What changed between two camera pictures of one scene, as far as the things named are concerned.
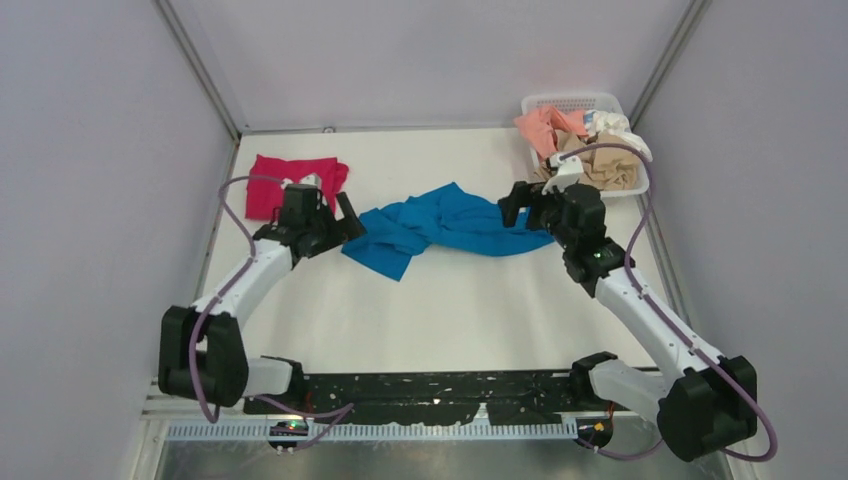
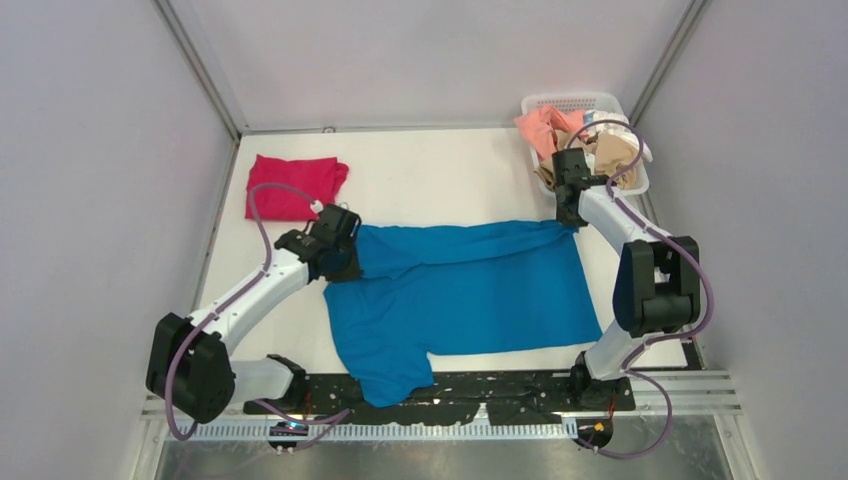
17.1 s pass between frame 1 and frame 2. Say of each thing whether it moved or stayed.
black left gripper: moved
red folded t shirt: stayed
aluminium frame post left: stayed
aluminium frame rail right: stayed
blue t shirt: moved
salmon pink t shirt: stayed
